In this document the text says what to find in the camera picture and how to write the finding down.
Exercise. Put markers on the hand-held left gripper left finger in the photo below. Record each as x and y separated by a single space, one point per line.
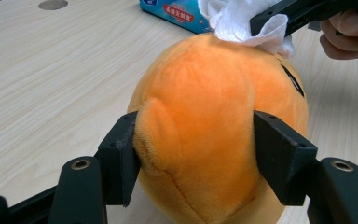
118 161

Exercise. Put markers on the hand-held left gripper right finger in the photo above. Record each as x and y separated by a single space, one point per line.
284 161

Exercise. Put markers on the white wet wipe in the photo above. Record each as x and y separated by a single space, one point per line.
233 21

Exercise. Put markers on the orange plush toy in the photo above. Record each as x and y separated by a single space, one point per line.
214 124

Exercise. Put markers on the blue wet wipes pack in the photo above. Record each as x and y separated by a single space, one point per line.
177 14

